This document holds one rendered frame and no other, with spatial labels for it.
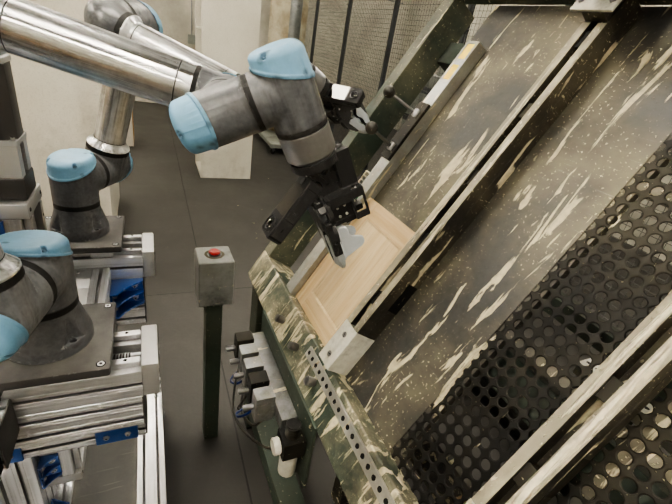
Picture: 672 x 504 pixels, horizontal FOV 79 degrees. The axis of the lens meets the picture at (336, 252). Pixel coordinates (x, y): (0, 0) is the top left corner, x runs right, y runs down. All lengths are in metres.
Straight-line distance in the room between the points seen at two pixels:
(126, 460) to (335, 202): 1.41
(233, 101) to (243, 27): 4.32
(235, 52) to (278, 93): 4.32
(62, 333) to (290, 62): 0.66
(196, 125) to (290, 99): 0.12
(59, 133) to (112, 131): 2.06
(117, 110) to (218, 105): 0.82
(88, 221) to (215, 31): 3.68
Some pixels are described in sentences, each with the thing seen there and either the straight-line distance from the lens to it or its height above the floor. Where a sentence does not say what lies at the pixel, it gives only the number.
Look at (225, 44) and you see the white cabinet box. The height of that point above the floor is 1.44.
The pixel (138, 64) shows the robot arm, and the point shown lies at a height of 1.58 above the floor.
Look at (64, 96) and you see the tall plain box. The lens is 3.37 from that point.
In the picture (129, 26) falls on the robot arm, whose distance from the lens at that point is 1.15.
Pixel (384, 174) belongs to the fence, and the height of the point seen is 1.31.
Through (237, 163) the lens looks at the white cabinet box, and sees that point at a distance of 5.08.
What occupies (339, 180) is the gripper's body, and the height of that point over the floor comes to 1.47.
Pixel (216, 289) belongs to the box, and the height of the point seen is 0.82.
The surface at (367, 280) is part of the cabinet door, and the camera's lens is 1.15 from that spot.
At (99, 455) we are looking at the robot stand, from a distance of 1.85.
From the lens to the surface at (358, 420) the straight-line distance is 1.01.
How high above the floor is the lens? 1.66
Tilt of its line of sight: 27 degrees down
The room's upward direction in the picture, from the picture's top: 10 degrees clockwise
